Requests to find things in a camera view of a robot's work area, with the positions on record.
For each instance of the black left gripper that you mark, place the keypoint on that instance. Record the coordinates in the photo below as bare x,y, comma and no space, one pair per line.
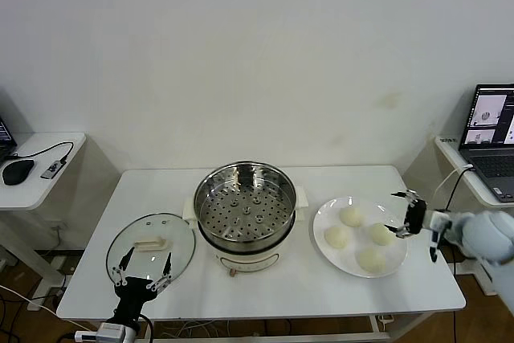
134,291

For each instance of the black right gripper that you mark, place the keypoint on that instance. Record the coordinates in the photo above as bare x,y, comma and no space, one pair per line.
415,218

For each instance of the white steamed baozi bun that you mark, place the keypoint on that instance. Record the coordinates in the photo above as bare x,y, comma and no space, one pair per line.
350,217
379,235
371,260
337,236

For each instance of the round glass pot lid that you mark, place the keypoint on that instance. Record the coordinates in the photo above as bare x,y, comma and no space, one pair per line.
176,234

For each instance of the perforated steel steamer basket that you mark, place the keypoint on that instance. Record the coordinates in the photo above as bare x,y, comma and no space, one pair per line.
225,222

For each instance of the large white round plate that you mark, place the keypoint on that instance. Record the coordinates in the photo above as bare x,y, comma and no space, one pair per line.
355,240

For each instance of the white side table with sticker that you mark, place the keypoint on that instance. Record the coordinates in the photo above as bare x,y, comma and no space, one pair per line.
449,154

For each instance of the right robot arm blue sleeve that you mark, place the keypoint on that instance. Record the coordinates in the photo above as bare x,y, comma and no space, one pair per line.
482,234

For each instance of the black text sticker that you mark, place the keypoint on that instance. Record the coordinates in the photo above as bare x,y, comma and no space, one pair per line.
449,140

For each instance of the grey open laptop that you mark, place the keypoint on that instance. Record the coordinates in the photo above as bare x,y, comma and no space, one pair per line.
490,166

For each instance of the cream electric cooking pot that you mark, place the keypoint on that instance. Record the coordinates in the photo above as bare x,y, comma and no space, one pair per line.
245,260

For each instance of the white side table with mouse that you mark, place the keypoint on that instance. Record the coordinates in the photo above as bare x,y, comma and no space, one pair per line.
48,194

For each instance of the grey usb hub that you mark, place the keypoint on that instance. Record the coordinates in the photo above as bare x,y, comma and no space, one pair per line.
53,169

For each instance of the black computer mouse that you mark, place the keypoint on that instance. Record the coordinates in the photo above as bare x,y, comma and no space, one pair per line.
18,171

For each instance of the black open laptop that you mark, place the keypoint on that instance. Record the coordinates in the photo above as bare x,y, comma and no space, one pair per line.
6,134

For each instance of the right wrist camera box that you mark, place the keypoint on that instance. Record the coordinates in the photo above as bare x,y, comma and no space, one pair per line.
437,220

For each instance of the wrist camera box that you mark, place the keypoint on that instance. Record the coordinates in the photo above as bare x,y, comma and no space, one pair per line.
437,220
108,333

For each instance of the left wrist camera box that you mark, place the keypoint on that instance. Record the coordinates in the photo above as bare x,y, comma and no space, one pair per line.
108,333

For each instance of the white wall socket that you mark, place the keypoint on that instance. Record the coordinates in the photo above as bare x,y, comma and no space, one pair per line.
54,224

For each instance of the white table frame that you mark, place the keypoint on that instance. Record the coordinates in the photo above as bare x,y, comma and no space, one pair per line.
321,337

